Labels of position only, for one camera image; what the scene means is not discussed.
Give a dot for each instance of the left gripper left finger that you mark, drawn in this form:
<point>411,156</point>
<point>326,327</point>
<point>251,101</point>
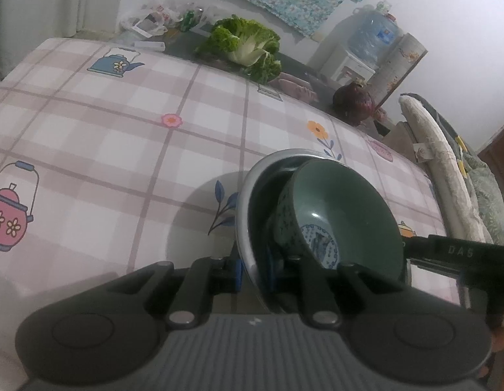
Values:
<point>105,333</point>

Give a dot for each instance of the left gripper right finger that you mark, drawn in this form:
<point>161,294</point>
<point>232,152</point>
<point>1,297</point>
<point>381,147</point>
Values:
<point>394,329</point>

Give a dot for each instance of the dark green ceramic bowl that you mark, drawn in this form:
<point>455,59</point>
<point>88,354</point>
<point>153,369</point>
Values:
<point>332,214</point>

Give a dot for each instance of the steel bowl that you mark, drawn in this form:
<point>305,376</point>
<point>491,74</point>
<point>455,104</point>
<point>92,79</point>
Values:
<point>257,202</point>

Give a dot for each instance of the cream rolled blanket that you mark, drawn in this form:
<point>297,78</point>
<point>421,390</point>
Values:
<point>432,148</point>

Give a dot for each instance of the grey patterned pillow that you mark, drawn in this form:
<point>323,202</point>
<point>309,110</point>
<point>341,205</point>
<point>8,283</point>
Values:
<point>484,190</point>

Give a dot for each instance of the brown wooden cabinet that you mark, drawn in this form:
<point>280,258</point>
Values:
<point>493,155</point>

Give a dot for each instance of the plaid floral tablecloth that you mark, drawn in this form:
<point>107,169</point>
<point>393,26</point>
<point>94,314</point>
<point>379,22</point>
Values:
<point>126,158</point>

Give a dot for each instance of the white water dispenser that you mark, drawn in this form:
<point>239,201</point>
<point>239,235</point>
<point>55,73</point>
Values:
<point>343,67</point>

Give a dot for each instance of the blue water jug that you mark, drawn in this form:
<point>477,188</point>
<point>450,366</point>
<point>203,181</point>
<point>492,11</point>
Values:
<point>372,40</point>

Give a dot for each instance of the white plastic bags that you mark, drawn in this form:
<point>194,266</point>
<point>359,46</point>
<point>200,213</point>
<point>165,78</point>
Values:
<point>157,17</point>

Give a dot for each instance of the green leafy cabbage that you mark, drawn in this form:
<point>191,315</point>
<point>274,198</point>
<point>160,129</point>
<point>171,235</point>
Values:
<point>246,43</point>

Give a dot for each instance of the grey curtain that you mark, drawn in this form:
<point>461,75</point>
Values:
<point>24,24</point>

